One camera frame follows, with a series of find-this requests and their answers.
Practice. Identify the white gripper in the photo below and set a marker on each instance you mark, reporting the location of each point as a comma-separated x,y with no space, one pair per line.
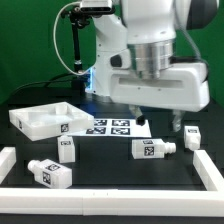
183,87

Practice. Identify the white square tabletop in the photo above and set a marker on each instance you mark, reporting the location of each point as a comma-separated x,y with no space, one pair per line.
50,120

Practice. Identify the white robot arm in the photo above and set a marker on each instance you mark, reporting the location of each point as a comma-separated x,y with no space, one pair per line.
135,63

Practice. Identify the white tag sheet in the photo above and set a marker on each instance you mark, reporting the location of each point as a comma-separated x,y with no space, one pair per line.
116,128

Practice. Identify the white U-shaped fence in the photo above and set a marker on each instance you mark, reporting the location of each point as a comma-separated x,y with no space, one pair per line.
114,202

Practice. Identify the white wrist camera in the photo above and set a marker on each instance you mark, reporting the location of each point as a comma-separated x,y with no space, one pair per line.
121,60

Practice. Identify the black camera stand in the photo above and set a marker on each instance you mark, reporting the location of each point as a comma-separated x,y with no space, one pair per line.
79,15

